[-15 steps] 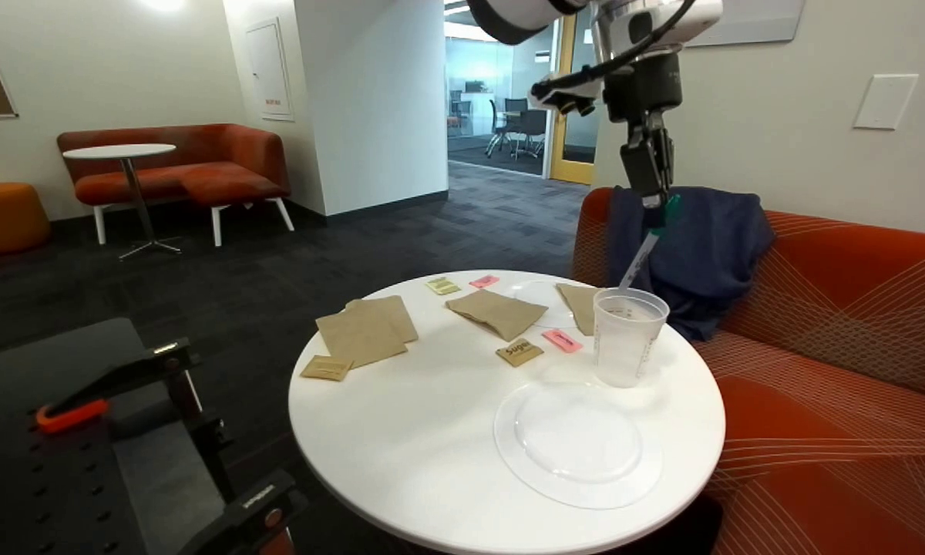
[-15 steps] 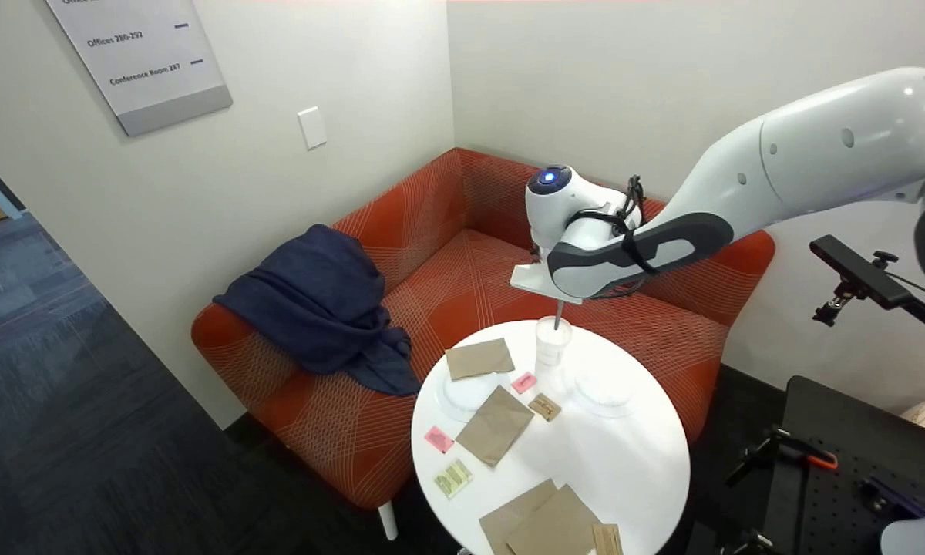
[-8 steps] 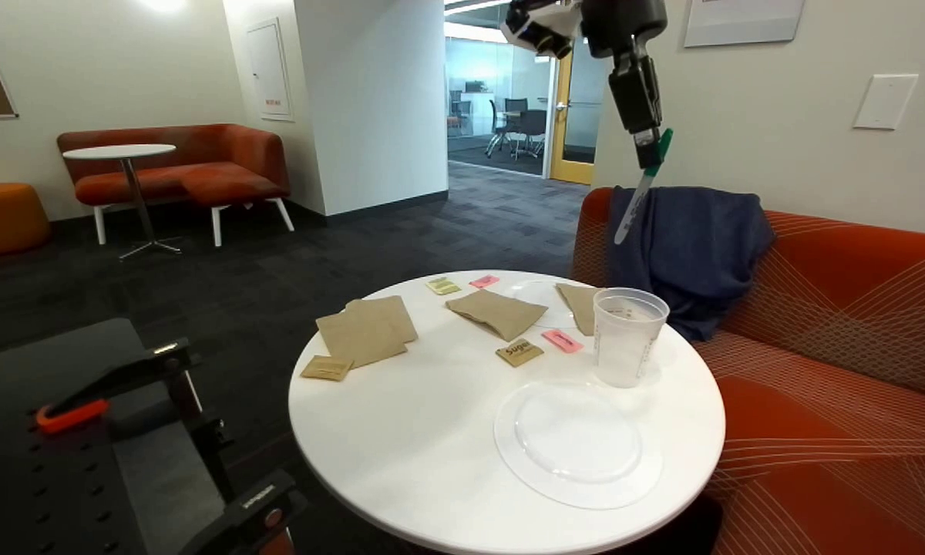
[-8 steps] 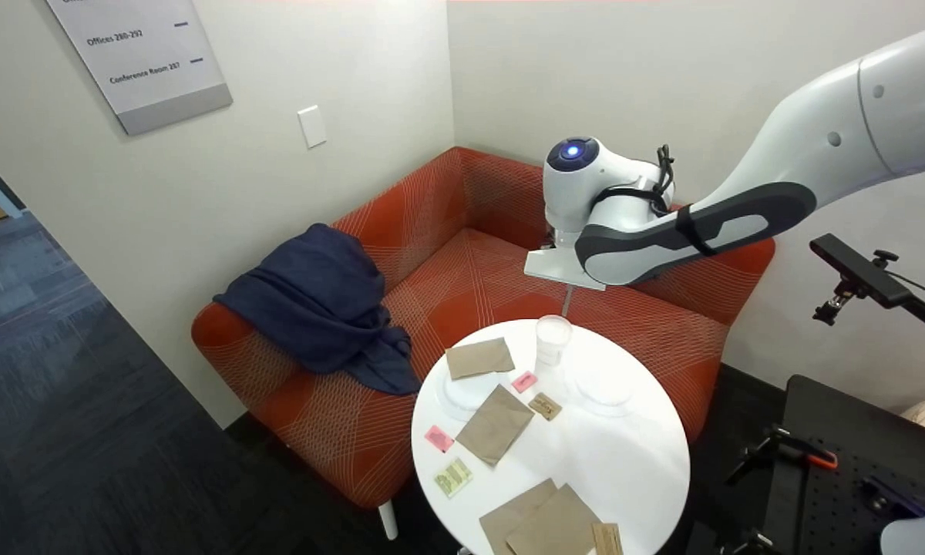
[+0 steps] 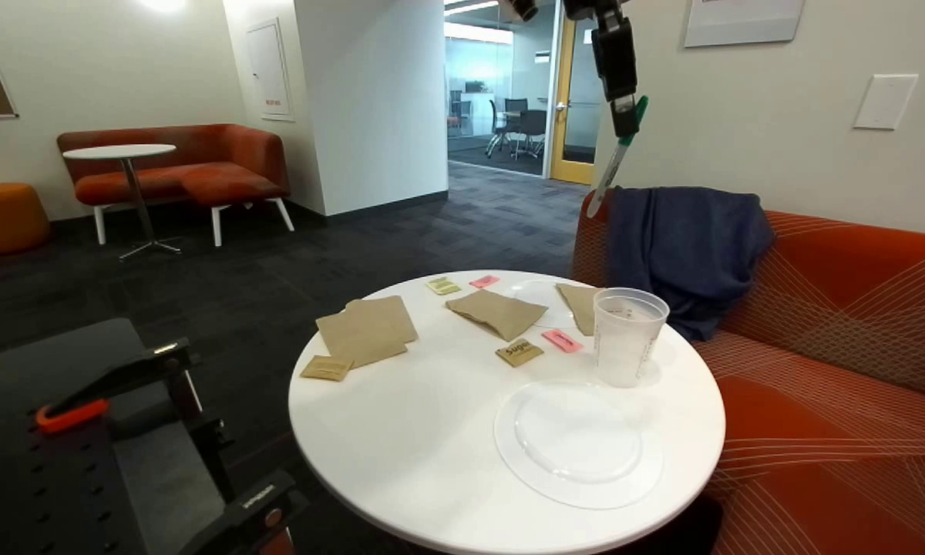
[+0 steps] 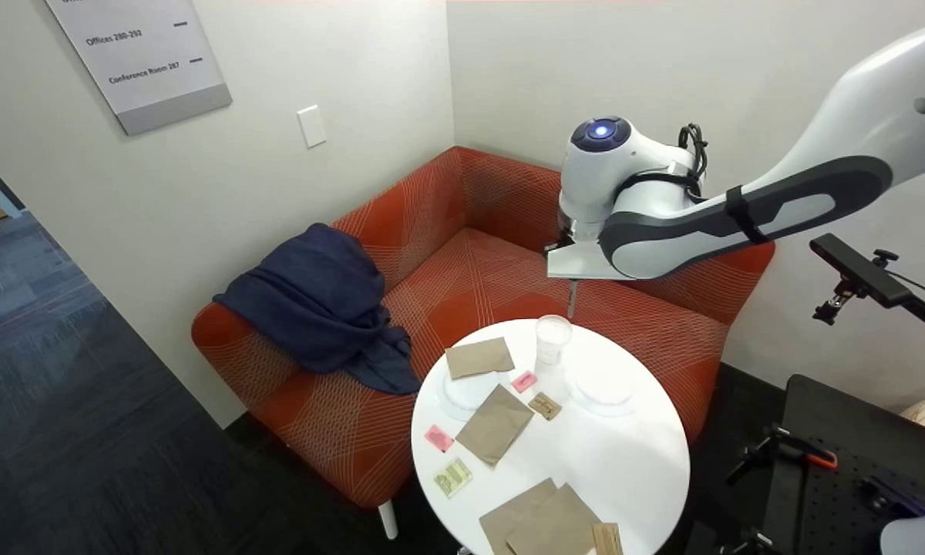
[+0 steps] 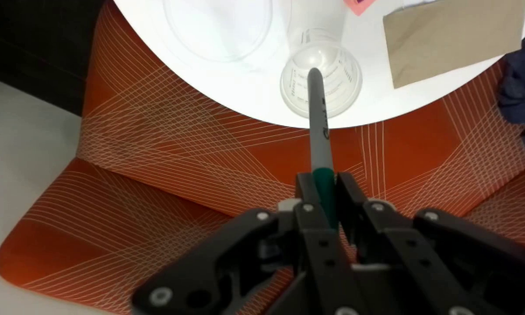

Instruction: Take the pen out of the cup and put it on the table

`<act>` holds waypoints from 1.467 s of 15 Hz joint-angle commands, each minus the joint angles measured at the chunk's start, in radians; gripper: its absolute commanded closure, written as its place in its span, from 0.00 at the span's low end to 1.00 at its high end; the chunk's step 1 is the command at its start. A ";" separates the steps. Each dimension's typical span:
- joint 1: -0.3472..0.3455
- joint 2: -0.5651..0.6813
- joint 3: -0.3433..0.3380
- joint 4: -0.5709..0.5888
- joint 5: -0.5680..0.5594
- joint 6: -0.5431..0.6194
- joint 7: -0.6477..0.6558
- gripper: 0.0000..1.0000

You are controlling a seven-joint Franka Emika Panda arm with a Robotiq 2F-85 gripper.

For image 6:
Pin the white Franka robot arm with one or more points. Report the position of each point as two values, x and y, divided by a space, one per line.
687 218

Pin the clear plastic cup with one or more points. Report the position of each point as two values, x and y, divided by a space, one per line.
549 344

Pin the orange sofa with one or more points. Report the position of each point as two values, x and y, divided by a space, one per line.
462 256

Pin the small brown paper napkin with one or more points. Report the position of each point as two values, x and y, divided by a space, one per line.
478 359

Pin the clear plastic plate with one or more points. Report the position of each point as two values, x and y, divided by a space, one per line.
459 392
606 390

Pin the pink eraser block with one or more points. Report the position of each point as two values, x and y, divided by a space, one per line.
525 384

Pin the navy blue blanket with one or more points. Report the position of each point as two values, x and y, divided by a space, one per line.
318 297

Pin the large brown paper napkin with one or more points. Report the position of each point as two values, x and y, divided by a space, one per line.
495 426

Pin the brown sachet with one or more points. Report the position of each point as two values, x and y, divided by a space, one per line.
542 404

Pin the pink sachet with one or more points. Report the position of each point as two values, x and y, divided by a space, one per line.
438 437

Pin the white sofa leg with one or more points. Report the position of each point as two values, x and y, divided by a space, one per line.
389 521

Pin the black workbench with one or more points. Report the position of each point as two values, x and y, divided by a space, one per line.
852 503

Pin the grey rounded object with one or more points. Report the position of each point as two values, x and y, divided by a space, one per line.
921 538

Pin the white light switch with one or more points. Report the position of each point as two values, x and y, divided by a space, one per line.
311 127

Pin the grey wall sign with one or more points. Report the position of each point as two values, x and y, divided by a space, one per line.
143 72

